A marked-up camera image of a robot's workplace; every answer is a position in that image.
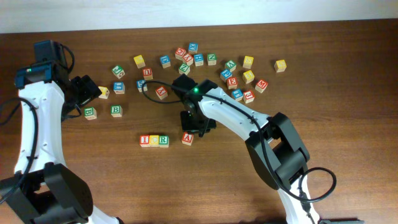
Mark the blue block 5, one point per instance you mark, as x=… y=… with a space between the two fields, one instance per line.
x=141 y=85

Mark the blue block H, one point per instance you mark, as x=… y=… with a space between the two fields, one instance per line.
x=198 y=60

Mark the red block M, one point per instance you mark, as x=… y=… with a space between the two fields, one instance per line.
x=261 y=85

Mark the green block J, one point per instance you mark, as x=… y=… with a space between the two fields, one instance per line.
x=118 y=71

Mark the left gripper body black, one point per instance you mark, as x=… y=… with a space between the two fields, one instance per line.
x=83 y=93

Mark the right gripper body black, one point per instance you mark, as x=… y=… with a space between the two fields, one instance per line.
x=196 y=121

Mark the red block A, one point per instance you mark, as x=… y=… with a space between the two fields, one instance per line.
x=187 y=138

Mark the red block I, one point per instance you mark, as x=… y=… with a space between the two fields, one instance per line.
x=144 y=141

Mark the red block C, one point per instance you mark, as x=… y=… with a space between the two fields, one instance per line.
x=179 y=53

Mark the red block U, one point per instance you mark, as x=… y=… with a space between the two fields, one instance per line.
x=147 y=73

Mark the green block R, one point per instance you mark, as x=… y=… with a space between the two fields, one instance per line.
x=164 y=141

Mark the green block V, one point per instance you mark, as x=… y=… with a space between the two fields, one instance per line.
x=230 y=65

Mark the green block B left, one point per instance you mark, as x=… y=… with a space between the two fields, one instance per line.
x=90 y=113

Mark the blue block bottom right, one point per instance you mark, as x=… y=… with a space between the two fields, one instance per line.
x=237 y=95

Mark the green block Z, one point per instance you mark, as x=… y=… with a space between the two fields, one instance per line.
x=184 y=69

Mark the blue block P right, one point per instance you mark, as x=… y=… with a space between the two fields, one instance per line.
x=225 y=74

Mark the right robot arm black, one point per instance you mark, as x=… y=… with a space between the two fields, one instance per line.
x=276 y=150

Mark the green block B right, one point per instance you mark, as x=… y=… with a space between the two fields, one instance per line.
x=116 y=111

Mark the blue block D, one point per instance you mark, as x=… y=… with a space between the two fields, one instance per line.
x=165 y=61

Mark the green block N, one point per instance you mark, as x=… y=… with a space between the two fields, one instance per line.
x=211 y=59

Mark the red block K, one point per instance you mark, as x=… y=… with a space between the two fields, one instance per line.
x=161 y=92

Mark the blue block left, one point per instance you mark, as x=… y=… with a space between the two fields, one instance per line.
x=119 y=87

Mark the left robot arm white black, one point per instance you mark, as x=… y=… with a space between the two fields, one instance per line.
x=43 y=189

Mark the yellow block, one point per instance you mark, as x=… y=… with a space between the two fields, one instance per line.
x=280 y=66
x=248 y=62
x=139 y=61
x=104 y=92
x=154 y=140
x=248 y=76

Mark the green block b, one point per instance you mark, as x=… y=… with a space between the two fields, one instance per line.
x=116 y=111
x=90 y=113

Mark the red block E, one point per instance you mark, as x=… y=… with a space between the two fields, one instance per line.
x=232 y=83

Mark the blue block X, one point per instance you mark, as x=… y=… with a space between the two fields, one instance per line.
x=192 y=48

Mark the red block 3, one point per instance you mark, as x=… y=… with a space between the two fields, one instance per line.
x=248 y=96

